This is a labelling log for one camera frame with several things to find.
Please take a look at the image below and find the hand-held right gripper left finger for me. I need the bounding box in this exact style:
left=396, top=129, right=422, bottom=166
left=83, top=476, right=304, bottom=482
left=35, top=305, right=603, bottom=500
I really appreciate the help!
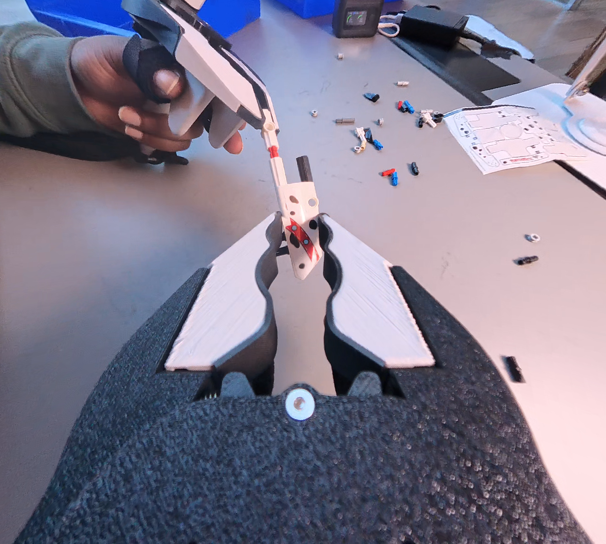
left=163, top=212, right=284, bottom=397

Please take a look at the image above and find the white spotted lego panel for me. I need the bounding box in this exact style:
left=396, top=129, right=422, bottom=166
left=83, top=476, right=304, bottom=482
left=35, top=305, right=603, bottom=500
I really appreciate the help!
left=276, top=180, right=325, bottom=281

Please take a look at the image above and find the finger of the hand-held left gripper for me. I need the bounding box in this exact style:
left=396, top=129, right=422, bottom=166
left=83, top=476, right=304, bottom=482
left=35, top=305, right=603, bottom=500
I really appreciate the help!
left=220, top=46, right=275, bottom=121
left=174, top=21, right=267, bottom=130

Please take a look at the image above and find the lego sticker sheet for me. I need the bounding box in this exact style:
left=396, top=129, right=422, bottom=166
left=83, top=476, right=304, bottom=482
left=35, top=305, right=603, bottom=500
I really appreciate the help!
left=443, top=105, right=590, bottom=175

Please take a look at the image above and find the person's left forearm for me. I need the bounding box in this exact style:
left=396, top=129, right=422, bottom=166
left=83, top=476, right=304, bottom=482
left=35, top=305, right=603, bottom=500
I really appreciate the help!
left=0, top=21, right=88, bottom=138

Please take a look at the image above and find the person's left hand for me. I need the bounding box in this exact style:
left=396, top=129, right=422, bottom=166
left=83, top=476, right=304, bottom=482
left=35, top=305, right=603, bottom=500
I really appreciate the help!
left=70, top=34, right=246, bottom=156

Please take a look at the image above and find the crumpled plastic wrapper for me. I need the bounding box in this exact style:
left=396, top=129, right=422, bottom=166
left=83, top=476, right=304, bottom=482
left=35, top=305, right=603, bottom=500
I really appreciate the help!
left=461, top=14, right=536, bottom=63

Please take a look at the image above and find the black table mat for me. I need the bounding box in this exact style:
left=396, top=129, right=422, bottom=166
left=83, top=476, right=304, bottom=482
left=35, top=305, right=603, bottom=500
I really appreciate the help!
left=390, top=35, right=521, bottom=105

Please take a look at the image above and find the black device with green display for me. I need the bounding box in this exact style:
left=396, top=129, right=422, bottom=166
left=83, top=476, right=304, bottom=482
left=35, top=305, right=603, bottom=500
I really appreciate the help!
left=331, top=0, right=385, bottom=39

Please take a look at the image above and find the black power adapter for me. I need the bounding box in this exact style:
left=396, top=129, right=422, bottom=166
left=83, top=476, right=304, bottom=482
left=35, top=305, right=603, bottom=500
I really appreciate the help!
left=399, top=4, right=469, bottom=49

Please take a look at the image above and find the white wooden book stand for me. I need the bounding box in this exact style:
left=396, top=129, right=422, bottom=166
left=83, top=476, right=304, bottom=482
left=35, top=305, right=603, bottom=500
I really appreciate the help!
left=492, top=28, right=606, bottom=200

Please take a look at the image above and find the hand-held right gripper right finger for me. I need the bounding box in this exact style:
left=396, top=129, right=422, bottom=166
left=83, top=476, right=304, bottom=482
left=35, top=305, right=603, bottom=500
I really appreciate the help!
left=318, top=213, right=436, bottom=397

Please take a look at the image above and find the black textured pad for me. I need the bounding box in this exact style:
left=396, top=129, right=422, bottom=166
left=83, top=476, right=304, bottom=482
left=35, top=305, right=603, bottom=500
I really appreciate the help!
left=0, top=131, right=190, bottom=167

